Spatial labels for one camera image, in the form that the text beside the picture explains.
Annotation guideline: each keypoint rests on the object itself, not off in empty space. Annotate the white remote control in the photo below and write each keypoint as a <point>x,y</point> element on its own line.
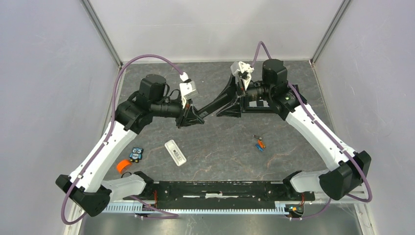
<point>175,152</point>

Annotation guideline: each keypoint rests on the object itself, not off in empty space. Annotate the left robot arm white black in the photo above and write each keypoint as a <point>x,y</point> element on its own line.
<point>86,186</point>

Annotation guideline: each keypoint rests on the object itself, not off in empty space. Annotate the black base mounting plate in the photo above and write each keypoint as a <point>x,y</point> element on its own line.
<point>221,194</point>

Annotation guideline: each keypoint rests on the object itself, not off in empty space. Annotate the black white chessboard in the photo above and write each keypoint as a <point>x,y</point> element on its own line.
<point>256,106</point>

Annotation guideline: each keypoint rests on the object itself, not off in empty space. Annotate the white slotted cable duct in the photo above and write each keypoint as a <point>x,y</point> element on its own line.
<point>136,207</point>

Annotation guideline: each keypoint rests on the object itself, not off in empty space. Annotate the orange battery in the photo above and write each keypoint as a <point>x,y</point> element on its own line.
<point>261,144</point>

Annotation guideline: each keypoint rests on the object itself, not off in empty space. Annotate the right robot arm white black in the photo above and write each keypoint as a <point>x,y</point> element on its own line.
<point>346,169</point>

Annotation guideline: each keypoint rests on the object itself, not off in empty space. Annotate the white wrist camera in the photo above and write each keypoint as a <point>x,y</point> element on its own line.
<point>243,71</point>
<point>187,88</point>

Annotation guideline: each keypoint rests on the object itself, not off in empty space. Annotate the blue battery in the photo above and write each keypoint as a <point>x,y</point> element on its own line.
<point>259,147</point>

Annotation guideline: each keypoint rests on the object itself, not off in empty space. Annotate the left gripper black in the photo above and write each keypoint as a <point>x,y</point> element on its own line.
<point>190,116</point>

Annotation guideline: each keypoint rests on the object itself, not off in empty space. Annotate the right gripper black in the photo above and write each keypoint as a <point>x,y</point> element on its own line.
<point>234,109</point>

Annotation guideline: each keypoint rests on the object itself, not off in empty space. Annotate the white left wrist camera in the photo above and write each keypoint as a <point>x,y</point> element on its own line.
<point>187,88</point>

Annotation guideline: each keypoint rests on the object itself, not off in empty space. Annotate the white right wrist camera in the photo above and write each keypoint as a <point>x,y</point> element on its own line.
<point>243,71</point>

